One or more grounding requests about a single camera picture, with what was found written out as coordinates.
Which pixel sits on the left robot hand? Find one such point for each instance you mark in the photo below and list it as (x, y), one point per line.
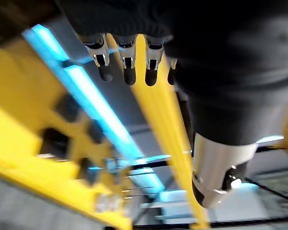
(230, 60)

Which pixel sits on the cyan glowing light strip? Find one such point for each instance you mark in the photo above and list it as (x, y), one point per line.
(96, 103)

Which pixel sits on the yellow shelf upright post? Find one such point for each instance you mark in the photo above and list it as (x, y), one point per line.
(158, 115)

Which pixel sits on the yellow metal shelf frame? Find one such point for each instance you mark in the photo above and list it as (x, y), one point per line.
(19, 95)

